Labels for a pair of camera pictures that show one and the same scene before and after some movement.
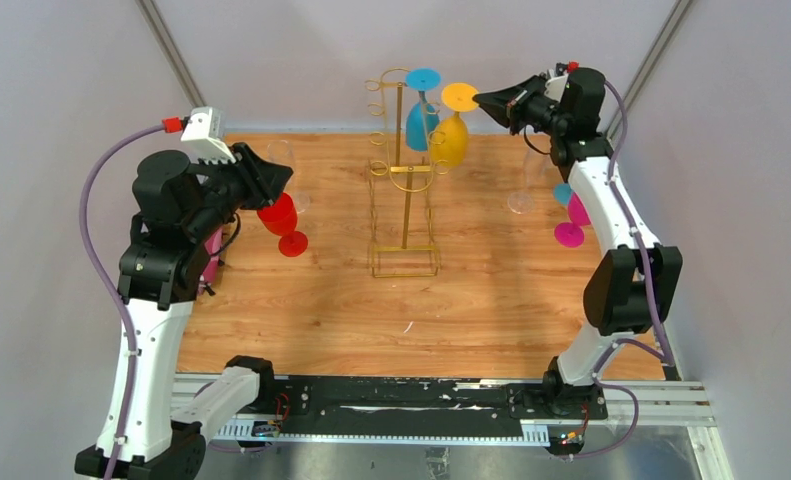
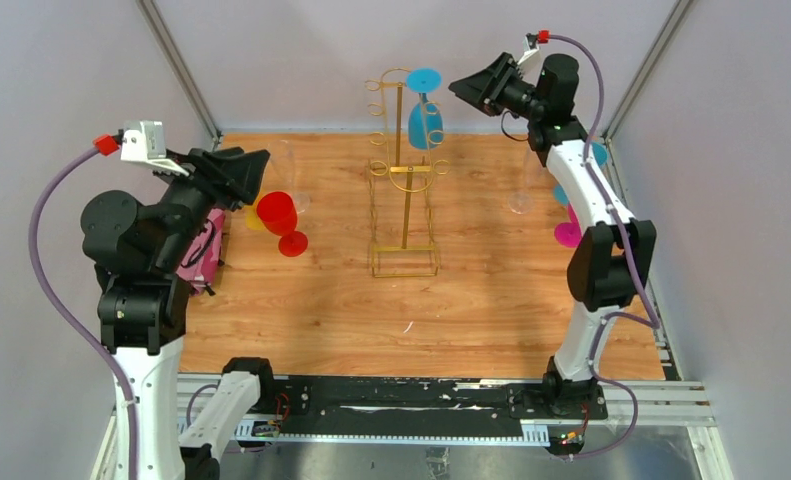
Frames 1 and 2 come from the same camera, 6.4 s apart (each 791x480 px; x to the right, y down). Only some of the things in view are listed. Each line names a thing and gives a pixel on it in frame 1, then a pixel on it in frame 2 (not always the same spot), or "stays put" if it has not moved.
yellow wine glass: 449,137 → 251,215
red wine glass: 281,218 stays put
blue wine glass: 422,119 stays put
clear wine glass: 281,153 stays put
